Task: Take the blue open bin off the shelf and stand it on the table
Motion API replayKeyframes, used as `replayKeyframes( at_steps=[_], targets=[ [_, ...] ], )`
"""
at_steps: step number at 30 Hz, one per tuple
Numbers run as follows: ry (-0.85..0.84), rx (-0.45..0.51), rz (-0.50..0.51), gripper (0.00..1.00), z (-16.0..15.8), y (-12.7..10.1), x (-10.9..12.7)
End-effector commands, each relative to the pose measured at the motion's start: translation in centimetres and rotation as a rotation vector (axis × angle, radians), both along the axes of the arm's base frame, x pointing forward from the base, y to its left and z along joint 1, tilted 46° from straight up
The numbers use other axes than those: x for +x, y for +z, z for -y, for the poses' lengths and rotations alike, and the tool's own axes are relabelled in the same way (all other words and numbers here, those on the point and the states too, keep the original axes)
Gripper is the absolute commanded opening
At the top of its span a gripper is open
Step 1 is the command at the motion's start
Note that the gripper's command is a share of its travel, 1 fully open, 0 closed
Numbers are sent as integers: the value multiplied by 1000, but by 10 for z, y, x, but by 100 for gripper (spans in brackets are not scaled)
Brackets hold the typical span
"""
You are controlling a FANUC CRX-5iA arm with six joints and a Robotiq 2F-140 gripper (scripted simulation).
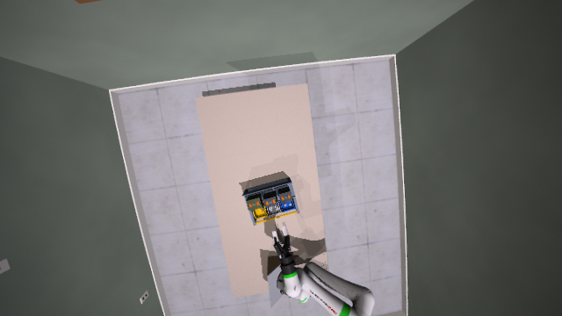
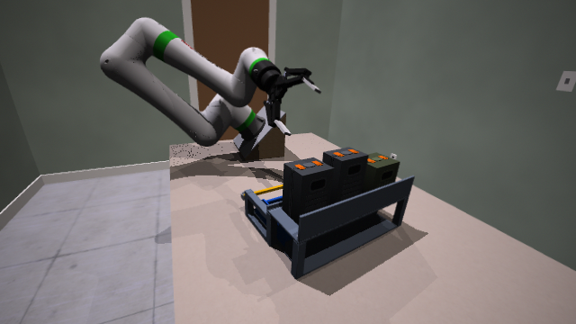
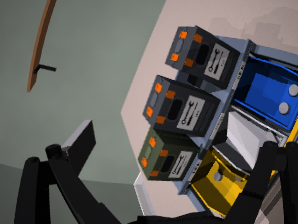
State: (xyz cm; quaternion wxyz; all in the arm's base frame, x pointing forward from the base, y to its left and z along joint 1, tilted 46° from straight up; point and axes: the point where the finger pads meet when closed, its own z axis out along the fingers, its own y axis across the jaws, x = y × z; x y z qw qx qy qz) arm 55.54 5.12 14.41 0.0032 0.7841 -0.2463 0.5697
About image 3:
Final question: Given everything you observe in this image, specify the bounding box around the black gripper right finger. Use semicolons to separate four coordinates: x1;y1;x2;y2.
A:
221;112;298;224

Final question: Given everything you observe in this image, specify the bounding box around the olive green tool case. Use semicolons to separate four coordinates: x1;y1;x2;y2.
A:
137;126;199;181

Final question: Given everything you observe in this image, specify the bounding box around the yellow bar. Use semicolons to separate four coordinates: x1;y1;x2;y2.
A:
269;118;298;183

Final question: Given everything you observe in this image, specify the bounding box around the grey rectangular block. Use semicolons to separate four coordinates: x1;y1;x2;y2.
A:
265;131;279;144

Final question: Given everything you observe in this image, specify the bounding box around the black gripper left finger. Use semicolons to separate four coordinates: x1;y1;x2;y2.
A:
14;120;121;224

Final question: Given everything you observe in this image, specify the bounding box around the yellow open bin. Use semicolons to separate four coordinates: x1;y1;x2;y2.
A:
190;146;249;216

